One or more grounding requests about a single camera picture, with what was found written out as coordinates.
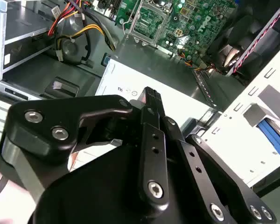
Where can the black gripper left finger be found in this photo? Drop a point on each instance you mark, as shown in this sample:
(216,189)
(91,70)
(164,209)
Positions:
(49,121)

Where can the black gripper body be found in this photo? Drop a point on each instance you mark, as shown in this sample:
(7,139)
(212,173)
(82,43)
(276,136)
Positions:
(95,198)

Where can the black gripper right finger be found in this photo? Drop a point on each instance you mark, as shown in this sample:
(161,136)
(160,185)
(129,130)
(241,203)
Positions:
(200,168)

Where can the hard disk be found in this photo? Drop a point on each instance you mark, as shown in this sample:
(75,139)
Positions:
(273,137)

